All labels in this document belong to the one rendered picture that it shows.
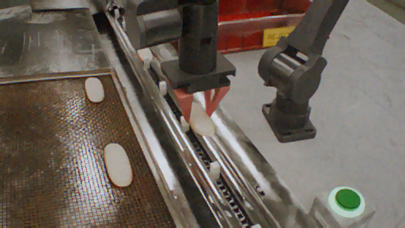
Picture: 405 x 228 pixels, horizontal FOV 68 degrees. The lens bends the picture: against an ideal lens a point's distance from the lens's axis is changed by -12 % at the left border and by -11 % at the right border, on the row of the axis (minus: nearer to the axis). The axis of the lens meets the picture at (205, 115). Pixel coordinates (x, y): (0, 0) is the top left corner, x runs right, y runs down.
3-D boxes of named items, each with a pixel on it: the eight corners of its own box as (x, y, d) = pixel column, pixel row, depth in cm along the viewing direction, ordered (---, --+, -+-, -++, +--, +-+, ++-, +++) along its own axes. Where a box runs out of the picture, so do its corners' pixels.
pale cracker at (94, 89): (107, 101, 66) (107, 96, 66) (88, 103, 65) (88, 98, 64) (100, 78, 74) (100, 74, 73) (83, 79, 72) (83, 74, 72)
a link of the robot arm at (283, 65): (311, 101, 68) (293, 89, 71) (320, 58, 62) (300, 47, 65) (278, 115, 64) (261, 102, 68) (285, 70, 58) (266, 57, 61)
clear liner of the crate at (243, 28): (334, 39, 107) (338, 13, 101) (195, 59, 95) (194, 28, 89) (283, 6, 133) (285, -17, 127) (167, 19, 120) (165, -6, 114)
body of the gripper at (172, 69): (236, 79, 52) (240, 34, 47) (173, 93, 48) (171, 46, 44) (218, 61, 56) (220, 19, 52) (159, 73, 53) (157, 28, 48)
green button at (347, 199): (363, 208, 46) (366, 202, 45) (343, 219, 44) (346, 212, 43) (346, 191, 49) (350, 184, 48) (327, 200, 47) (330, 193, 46)
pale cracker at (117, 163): (136, 185, 49) (136, 180, 49) (111, 189, 48) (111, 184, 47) (123, 143, 57) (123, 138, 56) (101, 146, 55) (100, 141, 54)
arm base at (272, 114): (316, 138, 69) (294, 104, 78) (324, 106, 64) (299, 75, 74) (279, 143, 68) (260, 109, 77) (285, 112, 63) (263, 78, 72)
